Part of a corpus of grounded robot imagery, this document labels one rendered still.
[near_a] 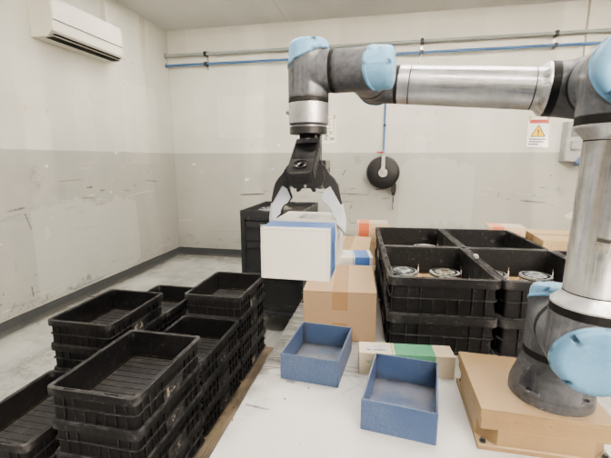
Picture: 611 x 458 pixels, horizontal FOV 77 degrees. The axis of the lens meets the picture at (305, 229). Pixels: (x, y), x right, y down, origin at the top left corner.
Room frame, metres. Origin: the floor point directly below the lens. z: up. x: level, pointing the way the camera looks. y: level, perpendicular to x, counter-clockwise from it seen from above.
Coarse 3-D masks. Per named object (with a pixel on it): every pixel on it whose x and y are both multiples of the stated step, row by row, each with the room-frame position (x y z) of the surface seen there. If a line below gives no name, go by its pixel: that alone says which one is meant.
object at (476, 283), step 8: (384, 248) 1.36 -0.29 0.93; (416, 248) 1.38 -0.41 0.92; (424, 248) 1.38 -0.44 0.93; (432, 248) 1.37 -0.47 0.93; (440, 248) 1.37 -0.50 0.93; (448, 248) 1.36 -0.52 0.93; (456, 248) 1.36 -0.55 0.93; (384, 256) 1.24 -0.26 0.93; (472, 256) 1.24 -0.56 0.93; (384, 264) 1.20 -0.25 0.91; (480, 264) 1.14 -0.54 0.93; (392, 272) 1.06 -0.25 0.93; (488, 272) 1.06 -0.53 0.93; (392, 280) 1.02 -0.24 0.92; (400, 280) 1.01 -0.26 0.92; (408, 280) 1.01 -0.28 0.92; (416, 280) 1.01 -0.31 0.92; (424, 280) 1.00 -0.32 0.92; (432, 280) 1.00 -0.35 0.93; (440, 280) 1.00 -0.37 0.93; (448, 280) 0.99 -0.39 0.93; (456, 280) 0.99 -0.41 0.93; (464, 280) 0.99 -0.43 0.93; (472, 280) 0.99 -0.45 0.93; (480, 280) 0.99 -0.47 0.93; (488, 280) 0.99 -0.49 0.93; (496, 280) 0.99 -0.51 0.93; (472, 288) 0.99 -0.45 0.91; (480, 288) 0.98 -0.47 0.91; (488, 288) 0.98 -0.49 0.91; (496, 288) 0.98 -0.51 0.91
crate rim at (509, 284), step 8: (472, 248) 1.36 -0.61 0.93; (480, 248) 1.36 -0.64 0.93; (488, 248) 1.36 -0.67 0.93; (560, 256) 1.24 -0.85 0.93; (496, 272) 1.06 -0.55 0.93; (504, 280) 0.99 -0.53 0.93; (512, 280) 0.99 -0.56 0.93; (504, 288) 0.98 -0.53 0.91; (512, 288) 0.97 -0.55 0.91; (520, 288) 0.97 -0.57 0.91; (528, 288) 0.97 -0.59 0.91
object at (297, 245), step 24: (288, 216) 0.76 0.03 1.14; (312, 216) 0.76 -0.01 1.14; (264, 240) 0.64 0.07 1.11; (288, 240) 0.63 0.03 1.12; (312, 240) 0.62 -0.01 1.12; (336, 240) 0.71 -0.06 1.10; (264, 264) 0.64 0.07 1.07; (288, 264) 0.63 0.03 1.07; (312, 264) 0.62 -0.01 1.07; (336, 264) 0.72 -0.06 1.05
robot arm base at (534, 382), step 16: (528, 352) 0.70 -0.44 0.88; (512, 368) 0.74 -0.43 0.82; (528, 368) 0.69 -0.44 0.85; (544, 368) 0.67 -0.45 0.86; (512, 384) 0.71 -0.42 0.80; (528, 384) 0.69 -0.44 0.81; (544, 384) 0.66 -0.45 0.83; (560, 384) 0.65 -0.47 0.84; (528, 400) 0.67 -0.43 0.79; (544, 400) 0.65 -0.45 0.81; (560, 400) 0.64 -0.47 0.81; (576, 400) 0.63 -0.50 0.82; (592, 400) 0.65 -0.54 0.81; (576, 416) 0.63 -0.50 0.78
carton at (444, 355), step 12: (360, 348) 0.93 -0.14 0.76; (372, 348) 0.93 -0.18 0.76; (384, 348) 0.93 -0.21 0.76; (396, 348) 0.93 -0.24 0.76; (408, 348) 0.93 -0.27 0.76; (420, 348) 0.93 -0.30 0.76; (432, 348) 0.93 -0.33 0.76; (444, 348) 0.93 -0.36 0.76; (360, 360) 0.91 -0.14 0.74; (372, 360) 0.91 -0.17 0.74; (432, 360) 0.89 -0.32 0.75; (444, 360) 0.89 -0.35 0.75; (360, 372) 0.91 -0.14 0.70; (444, 372) 0.89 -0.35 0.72
